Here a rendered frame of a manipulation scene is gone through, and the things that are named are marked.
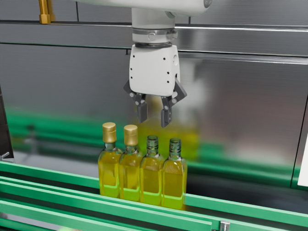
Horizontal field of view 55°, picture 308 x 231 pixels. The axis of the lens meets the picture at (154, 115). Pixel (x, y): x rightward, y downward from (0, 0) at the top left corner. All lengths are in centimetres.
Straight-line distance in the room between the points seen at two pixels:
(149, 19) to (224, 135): 41
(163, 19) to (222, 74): 27
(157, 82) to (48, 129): 57
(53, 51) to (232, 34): 53
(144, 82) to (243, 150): 37
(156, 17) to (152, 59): 8
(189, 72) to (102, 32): 26
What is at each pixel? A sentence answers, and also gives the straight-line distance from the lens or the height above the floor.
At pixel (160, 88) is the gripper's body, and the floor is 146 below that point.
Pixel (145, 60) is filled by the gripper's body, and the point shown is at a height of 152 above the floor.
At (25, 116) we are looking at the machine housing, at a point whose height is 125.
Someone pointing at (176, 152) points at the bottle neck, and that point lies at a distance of 72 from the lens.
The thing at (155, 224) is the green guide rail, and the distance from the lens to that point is 80.
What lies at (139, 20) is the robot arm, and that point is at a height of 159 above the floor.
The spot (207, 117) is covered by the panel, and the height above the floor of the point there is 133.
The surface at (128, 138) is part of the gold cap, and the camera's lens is 74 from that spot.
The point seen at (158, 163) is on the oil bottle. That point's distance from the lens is 74.
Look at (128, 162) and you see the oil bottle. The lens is 77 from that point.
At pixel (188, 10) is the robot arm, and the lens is 51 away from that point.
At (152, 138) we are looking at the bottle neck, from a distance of 75.
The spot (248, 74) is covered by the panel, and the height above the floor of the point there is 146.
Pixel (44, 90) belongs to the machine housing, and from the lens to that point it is 103.
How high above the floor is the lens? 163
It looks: 21 degrees down
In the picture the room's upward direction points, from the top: straight up
